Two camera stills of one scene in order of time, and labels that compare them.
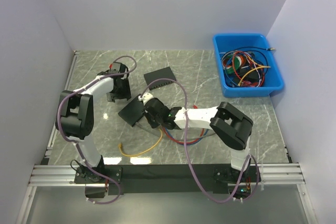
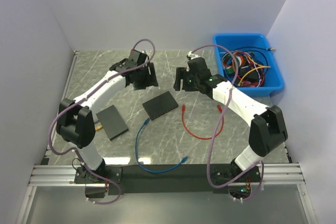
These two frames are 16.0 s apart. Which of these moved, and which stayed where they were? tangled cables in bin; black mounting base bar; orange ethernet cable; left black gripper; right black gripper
Moved: left black gripper; right black gripper; orange ethernet cable
Stayed: tangled cables in bin; black mounting base bar
